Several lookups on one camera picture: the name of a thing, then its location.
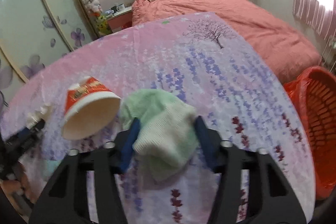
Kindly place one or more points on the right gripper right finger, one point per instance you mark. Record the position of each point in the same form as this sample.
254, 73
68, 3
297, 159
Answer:
252, 188

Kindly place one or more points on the floral sliding wardrobe door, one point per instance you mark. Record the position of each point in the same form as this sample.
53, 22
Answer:
36, 33

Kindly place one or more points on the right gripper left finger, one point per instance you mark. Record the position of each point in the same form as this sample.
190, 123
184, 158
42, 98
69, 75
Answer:
64, 198

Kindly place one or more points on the person hand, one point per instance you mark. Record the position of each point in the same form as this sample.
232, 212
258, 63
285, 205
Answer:
22, 185

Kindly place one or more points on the red plastic laundry basket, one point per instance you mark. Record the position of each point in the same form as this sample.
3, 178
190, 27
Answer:
313, 95

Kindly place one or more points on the white mug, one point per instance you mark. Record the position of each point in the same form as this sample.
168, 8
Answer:
120, 7

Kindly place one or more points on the pink floral tablecloth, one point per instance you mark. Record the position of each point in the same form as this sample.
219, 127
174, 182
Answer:
198, 59

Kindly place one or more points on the pink left nightstand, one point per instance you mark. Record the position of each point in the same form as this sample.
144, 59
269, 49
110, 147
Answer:
120, 20

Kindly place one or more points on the red paper noodle cup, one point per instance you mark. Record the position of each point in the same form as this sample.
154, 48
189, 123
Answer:
90, 106

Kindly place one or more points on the green white knit sock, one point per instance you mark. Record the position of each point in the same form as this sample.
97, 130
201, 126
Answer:
167, 139

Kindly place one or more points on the hanging plush toys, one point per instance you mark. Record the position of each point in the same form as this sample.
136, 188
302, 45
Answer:
97, 16

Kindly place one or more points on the salmon bed duvet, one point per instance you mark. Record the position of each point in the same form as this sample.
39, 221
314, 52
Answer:
283, 48

